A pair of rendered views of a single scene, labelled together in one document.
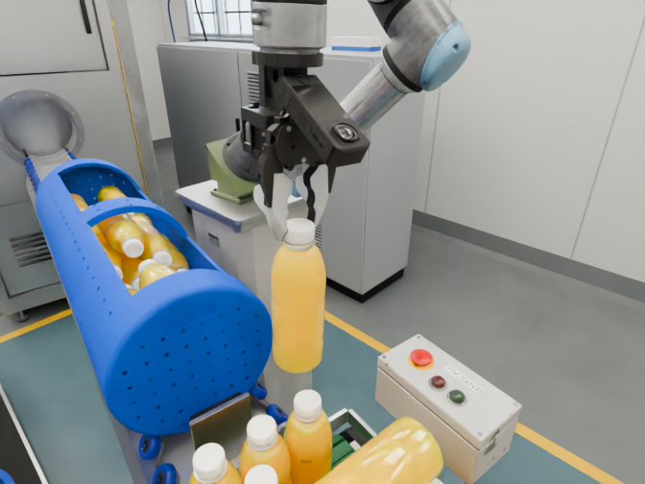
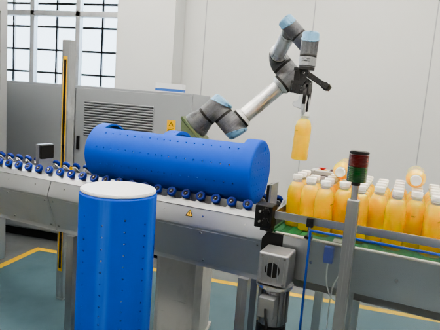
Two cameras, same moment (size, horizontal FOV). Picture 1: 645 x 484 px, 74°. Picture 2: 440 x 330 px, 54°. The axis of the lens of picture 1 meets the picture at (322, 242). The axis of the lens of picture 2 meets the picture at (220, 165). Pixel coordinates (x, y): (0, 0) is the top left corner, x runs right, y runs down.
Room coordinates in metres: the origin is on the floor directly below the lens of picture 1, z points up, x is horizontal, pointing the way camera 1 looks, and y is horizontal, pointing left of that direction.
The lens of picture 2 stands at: (-1.03, 1.30, 1.37)
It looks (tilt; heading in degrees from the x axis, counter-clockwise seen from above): 8 degrees down; 330
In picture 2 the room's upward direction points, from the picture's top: 4 degrees clockwise
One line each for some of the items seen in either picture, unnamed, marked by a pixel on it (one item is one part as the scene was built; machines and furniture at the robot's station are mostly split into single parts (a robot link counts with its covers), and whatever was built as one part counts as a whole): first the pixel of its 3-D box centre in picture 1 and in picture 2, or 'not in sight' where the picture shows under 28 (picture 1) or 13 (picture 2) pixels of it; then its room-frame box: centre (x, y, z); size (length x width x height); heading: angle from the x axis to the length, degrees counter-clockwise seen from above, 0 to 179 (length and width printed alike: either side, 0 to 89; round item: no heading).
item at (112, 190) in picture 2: not in sight; (118, 189); (0.53, 0.83, 1.03); 0.28 x 0.28 x 0.01
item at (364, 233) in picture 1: (273, 154); (88, 164); (3.11, 0.37, 0.72); 2.15 x 0.54 x 1.45; 46
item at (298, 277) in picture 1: (298, 301); (302, 137); (0.47, 0.03, 1.25); 0.07 x 0.07 x 0.20
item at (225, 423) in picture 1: (222, 431); (271, 196); (0.48, 0.17, 0.99); 0.10 x 0.02 x 0.12; 127
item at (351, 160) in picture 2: not in sight; (358, 160); (-0.04, 0.22, 1.23); 0.06 x 0.06 x 0.04
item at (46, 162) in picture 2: not in sight; (45, 157); (1.55, 0.96, 1.00); 0.10 x 0.04 x 0.15; 127
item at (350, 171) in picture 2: not in sight; (357, 173); (-0.04, 0.22, 1.18); 0.06 x 0.06 x 0.05
